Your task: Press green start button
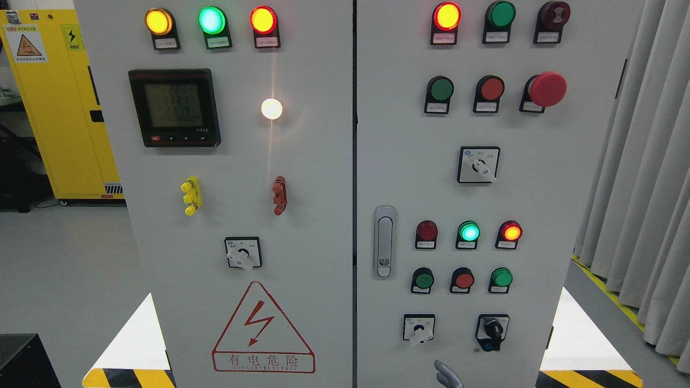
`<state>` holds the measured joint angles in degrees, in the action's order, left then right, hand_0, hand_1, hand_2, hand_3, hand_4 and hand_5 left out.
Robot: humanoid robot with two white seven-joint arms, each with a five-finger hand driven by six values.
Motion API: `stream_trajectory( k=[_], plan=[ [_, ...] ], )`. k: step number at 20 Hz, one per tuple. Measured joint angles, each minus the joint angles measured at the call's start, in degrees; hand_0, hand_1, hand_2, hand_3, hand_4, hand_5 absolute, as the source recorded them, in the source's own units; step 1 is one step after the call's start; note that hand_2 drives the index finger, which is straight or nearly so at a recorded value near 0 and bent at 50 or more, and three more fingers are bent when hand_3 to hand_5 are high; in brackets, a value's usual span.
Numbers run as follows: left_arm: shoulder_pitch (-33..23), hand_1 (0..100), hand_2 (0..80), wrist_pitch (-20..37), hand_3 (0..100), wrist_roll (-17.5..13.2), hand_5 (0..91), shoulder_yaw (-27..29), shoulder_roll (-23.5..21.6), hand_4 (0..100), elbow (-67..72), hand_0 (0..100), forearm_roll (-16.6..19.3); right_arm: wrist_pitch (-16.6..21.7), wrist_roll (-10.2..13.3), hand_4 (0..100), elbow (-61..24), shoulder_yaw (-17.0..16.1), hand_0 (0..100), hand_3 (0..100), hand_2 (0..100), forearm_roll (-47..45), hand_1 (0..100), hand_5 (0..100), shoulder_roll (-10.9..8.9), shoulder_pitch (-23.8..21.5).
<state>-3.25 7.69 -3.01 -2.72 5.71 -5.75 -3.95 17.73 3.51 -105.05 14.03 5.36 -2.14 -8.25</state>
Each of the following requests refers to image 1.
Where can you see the green push button lower left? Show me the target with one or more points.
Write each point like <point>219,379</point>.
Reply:
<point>422,280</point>

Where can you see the green start push button upper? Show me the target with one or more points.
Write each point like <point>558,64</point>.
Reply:
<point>438,95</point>

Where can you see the red push button lower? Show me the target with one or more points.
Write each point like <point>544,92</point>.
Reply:
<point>462,280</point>

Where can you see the green push button lower right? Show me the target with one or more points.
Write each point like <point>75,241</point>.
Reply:
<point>500,280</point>

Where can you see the red stop push button upper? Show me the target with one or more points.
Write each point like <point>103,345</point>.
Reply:
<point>488,92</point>

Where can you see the red emergency stop mushroom button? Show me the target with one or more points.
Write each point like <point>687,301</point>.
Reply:
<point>542,91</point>

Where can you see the grey electrical control cabinet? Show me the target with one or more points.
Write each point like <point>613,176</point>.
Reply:
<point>352,78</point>

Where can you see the red test terminal block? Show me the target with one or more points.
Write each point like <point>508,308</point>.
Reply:
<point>279,195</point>

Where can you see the dark red indicator lamp unlit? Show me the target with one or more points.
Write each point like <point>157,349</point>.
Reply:
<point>426,235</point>

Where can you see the white glowing indicator lamp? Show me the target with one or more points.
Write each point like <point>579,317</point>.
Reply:
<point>271,108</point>

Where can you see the green lit indicator lamp lower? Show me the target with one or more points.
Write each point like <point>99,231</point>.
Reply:
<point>468,235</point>

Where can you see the yellow test terminal block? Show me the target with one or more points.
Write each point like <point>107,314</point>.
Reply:
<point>191,195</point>

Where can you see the red high voltage warning sticker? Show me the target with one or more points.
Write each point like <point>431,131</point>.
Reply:
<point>259,337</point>

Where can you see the orange lit indicator lamp lower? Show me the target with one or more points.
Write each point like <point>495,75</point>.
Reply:
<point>508,236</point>

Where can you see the black digital power meter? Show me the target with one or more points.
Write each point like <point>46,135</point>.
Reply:
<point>175,107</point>

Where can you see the red indicator lamp left door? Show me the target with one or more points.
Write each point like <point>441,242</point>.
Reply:
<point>265,27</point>

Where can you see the red indicator lamp door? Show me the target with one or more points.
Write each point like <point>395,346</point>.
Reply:
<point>444,24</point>
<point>265,27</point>

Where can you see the red indicator lamp right door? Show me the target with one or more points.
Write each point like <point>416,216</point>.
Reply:
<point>444,24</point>

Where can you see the green indicator lamp top left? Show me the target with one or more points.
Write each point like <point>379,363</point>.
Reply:
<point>213,23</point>

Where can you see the green indicator lamp unlit top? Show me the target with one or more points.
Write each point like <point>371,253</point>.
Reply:
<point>498,19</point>

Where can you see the yellow indicator lamp top left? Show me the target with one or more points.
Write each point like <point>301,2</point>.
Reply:
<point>162,27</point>

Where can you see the dark red buzzer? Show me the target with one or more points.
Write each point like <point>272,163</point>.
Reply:
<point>550,20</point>

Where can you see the grey curtain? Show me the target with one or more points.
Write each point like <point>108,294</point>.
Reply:
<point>635,230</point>

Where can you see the yellow safety cabinet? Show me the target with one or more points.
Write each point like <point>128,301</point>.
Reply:
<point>46,52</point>

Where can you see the black box lower left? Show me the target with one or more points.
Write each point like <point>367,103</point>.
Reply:
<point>24,362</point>

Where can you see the silver cabinet door handle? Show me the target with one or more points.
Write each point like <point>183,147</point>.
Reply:
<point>383,244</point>

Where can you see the left door rotary selector switch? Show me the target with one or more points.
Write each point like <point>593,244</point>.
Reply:
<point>243,252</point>

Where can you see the upper right rotary selector switch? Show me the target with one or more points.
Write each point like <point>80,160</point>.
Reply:
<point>478,165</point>

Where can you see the lower white rotary selector switch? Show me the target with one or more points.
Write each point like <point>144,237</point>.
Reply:
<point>418,328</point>

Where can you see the black key selector switch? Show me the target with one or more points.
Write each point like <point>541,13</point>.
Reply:
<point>491,331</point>

